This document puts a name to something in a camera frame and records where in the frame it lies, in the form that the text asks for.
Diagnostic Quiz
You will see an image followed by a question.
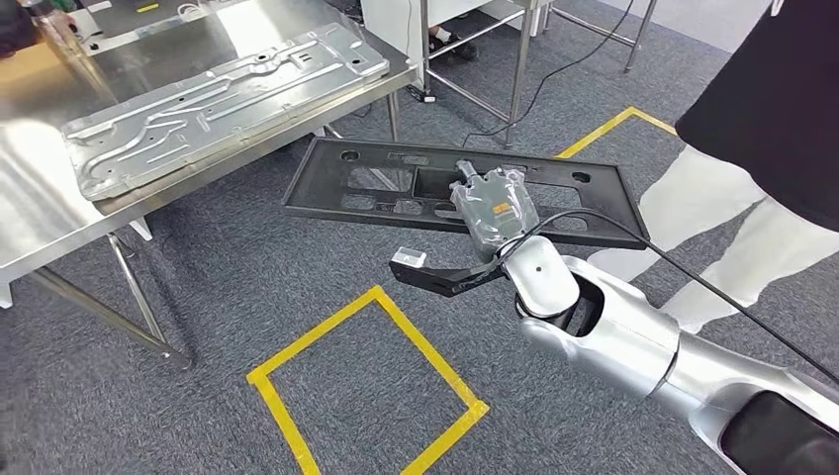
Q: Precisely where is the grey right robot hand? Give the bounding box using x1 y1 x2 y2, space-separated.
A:
448 158 540 263

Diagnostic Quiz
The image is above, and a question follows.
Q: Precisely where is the black plastic frame part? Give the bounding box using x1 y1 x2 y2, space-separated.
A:
283 138 650 251

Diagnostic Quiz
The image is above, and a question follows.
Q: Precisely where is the stainless steel workbench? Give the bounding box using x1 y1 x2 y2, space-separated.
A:
0 0 420 370

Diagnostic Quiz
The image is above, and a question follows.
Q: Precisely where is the white cabinet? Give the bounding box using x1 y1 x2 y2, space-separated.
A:
358 0 525 67

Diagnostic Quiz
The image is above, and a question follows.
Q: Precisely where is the person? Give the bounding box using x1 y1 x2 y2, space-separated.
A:
586 0 839 335

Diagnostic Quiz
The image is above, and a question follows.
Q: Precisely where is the stamped sheet metal panel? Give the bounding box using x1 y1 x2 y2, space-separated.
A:
61 23 391 203

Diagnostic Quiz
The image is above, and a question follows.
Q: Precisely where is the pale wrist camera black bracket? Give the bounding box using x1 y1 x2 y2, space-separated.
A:
389 246 510 300

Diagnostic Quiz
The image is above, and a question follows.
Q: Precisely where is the steel frame table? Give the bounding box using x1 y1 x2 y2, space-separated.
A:
419 0 660 148

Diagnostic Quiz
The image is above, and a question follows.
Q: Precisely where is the black power cable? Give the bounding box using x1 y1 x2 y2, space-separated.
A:
461 0 637 148

